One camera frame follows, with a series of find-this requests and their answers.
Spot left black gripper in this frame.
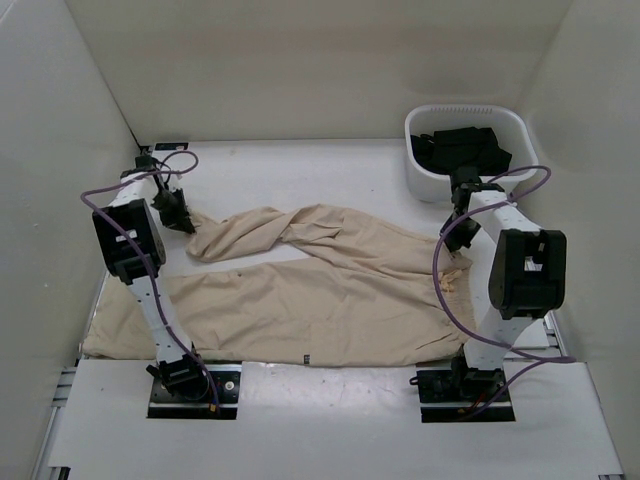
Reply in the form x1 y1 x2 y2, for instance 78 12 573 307
150 188 195 234

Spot beige trousers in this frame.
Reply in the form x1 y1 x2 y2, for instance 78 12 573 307
82 203 476 369

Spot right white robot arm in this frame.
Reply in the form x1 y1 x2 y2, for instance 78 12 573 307
437 166 567 400

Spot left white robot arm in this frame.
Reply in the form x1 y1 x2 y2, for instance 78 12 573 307
81 167 210 401

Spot black folded garment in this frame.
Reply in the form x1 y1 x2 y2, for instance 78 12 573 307
410 127 512 176

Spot white plastic basket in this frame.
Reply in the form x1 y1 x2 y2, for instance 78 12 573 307
404 104 539 202

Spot front aluminium rail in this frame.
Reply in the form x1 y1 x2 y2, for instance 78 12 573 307
204 355 456 368

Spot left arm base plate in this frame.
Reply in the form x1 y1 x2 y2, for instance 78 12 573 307
147 362 242 420

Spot right aluminium frame rail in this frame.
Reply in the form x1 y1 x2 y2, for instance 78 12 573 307
542 311 568 356

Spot aluminium frame rail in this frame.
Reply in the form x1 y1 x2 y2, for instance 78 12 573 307
29 144 154 480
542 311 568 356

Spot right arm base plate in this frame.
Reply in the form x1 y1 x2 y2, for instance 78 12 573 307
409 369 516 424

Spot left aluminium frame rail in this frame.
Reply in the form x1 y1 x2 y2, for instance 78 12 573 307
29 144 154 480

